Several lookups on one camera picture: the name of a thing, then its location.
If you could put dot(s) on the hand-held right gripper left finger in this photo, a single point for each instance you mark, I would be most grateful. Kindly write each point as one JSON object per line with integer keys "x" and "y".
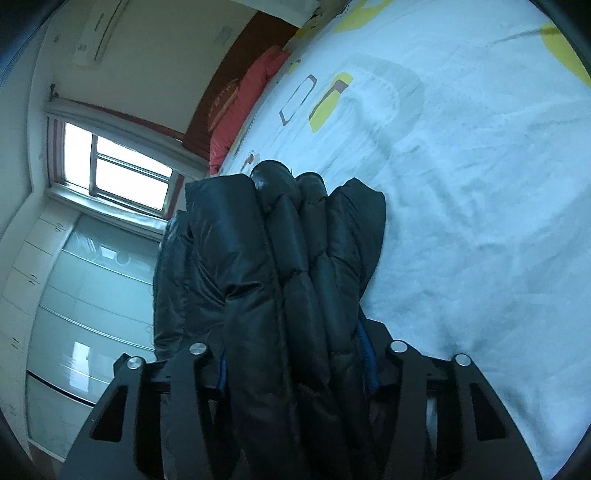
{"x": 205, "y": 364}

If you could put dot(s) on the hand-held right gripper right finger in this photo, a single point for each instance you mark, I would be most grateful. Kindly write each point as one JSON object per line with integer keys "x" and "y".
{"x": 371, "y": 369}

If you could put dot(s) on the black puffer jacket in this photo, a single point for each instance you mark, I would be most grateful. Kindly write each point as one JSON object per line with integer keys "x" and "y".
{"x": 277, "y": 277}

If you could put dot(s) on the white wardrobe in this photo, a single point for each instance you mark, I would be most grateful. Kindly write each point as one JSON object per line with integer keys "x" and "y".
{"x": 92, "y": 300}

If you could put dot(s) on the window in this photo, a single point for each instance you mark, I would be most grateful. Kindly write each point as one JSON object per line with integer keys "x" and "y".
{"x": 115, "y": 180}

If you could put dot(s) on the bed with patterned sheet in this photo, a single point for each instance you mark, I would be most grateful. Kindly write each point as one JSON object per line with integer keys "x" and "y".
{"x": 461, "y": 184}

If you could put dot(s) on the red pillow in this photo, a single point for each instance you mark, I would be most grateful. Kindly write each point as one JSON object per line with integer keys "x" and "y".
{"x": 231, "y": 131}

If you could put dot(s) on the brown cushion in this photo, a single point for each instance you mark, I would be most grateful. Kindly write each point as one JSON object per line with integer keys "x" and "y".
{"x": 224, "y": 101}

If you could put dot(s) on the white curtain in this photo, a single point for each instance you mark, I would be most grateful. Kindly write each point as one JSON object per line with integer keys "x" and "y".
{"x": 115, "y": 115}

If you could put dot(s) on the wooden headboard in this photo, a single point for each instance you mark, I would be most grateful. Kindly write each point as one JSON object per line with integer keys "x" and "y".
{"x": 258, "y": 32}

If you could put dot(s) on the white air conditioner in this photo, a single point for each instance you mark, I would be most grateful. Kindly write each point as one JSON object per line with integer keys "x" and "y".
{"x": 104, "y": 32}

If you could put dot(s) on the wall outlet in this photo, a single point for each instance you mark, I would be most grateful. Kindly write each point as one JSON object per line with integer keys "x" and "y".
{"x": 225, "y": 35}

